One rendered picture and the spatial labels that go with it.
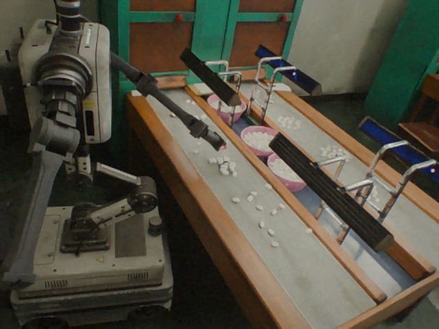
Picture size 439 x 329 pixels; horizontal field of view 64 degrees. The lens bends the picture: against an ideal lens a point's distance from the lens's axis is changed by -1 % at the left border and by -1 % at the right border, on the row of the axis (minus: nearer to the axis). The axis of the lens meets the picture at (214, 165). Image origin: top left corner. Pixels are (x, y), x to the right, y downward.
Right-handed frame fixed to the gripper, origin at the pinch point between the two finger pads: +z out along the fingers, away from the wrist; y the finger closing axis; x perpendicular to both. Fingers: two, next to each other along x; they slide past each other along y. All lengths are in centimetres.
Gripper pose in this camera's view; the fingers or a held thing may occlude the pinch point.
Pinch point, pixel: (225, 147)
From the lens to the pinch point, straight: 188.0
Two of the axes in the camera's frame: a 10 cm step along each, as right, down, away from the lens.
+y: -4.8, -5.9, 6.4
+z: 5.6, 3.5, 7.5
